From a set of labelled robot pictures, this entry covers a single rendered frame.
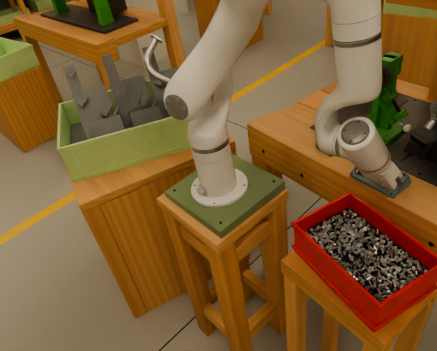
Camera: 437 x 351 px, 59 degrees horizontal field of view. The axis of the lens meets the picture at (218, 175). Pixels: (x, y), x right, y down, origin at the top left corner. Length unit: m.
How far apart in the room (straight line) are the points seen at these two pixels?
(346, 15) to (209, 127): 0.49
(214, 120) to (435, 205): 0.66
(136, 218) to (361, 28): 1.18
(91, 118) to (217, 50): 0.98
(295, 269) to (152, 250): 0.84
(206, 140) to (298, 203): 1.46
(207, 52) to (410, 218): 0.72
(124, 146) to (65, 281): 1.09
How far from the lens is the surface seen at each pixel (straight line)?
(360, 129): 0.90
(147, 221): 1.68
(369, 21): 0.80
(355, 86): 0.84
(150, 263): 1.86
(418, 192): 1.25
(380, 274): 1.06
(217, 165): 1.15
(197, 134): 1.10
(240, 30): 0.88
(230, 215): 1.17
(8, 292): 2.57
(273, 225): 1.34
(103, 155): 1.60
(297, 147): 1.39
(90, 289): 2.32
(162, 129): 1.57
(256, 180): 1.28
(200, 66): 0.95
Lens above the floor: 1.71
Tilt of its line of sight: 38 degrees down
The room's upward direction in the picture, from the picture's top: 10 degrees counter-clockwise
